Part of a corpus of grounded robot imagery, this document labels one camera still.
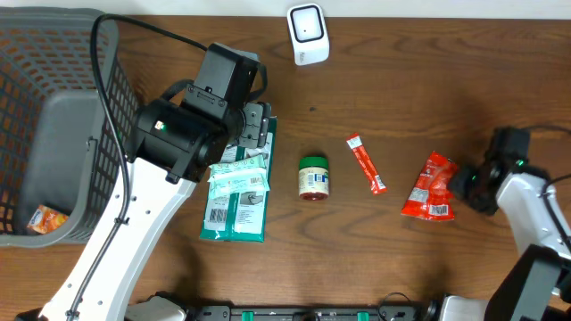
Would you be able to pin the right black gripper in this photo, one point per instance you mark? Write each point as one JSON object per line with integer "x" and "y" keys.
{"x": 464, "y": 171}

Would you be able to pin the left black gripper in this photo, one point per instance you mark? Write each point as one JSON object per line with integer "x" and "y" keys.
{"x": 259, "y": 133}

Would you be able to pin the red snack bag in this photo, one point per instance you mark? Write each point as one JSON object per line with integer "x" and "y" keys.
{"x": 430, "y": 198}

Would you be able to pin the green lid jar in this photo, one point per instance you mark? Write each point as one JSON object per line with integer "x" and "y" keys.
{"x": 313, "y": 178}

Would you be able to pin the red instant coffee stick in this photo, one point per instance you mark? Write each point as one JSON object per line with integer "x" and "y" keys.
{"x": 376, "y": 185}

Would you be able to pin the green 3M gloves package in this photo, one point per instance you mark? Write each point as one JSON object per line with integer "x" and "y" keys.
{"x": 240, "y": 217}

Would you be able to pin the orange snack packet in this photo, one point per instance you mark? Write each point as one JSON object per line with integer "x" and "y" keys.
{"x": 45, "y": 220}

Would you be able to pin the pale green wipes pack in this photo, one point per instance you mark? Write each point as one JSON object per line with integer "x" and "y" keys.
{"x": 248, "y": 175}

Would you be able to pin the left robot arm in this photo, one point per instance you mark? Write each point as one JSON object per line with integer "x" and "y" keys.
{"x": 174, "y": 140}

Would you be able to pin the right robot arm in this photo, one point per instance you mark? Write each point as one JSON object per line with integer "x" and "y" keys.
{"x": 526, "y": 195}

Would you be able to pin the white barcode scanner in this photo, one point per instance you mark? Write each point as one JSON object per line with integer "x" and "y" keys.
{"x": 308, "y": 33}

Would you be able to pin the grey plastic mesh basket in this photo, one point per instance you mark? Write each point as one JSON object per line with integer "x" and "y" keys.
{"x": 64, "y": 99}

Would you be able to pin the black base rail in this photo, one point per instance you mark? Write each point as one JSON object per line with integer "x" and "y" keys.
{"x": 369, "y": 313}

